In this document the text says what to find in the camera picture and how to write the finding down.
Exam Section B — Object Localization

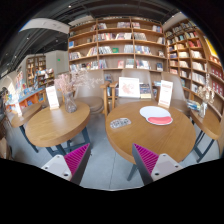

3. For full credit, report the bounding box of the wooden table far right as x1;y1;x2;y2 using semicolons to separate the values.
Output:
189;107;223;164

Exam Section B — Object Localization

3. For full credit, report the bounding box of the distant wooden bookshelf left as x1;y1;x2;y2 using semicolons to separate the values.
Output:
26;55;54;89

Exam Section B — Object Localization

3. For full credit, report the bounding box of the white red sign stand right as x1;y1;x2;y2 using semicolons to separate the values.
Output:
158;80;173;108

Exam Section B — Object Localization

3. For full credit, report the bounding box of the glass vase with pink flowers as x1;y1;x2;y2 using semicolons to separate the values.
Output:
54;70;87;113

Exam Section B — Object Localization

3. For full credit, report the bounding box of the wooden table far left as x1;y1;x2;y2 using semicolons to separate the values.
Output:
11;103;42;152

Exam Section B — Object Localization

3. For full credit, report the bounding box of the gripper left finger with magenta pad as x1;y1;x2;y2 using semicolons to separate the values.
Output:
42;143;91;185

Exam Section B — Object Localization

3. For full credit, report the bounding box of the white sign stand left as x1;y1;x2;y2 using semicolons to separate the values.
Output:
46;86;59;110

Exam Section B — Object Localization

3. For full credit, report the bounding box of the round wooden table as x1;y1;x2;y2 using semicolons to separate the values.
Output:
105;100;197;182
25;101;90;156

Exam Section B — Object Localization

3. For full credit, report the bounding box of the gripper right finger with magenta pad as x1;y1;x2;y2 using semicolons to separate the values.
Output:
132;144;182;185

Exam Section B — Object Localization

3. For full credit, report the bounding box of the wooden bookshelf right wall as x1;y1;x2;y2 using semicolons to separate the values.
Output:
164;19;224;116

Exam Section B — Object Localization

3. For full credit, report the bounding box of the glass vase far right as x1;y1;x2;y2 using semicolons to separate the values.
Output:
198;74;215;118

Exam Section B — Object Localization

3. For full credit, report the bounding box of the dark book on chair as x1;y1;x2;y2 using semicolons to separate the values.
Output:
140;84;151;98

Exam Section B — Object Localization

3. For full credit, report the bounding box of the large wooden bookshelf centre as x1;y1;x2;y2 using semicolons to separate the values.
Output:
68;16;168;73

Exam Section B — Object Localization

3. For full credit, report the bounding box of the brown padded chair middle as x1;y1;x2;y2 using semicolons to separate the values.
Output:
110;69;155;109

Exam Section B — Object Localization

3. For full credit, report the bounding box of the white and red mouse pad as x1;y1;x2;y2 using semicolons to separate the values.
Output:
140;106;173;125

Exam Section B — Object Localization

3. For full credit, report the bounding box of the brown padded chair left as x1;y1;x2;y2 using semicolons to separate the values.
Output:
75;69;110;116

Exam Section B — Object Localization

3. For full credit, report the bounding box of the round wooden table left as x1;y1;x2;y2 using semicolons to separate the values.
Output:
25;101;90;156

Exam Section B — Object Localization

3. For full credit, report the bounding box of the round wooden table right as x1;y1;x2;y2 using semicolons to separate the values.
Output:
105;100;197;182

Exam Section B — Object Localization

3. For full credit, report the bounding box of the white picture book on chair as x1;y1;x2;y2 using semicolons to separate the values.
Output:
118;77;140;98

